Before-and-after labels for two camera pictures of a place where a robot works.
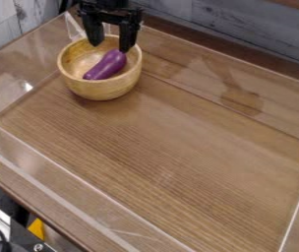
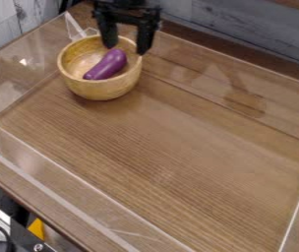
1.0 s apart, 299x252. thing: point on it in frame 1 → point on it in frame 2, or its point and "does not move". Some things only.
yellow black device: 28,235 does not move
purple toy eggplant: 110,63 does not move
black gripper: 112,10 → 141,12
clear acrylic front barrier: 54,195 does not move
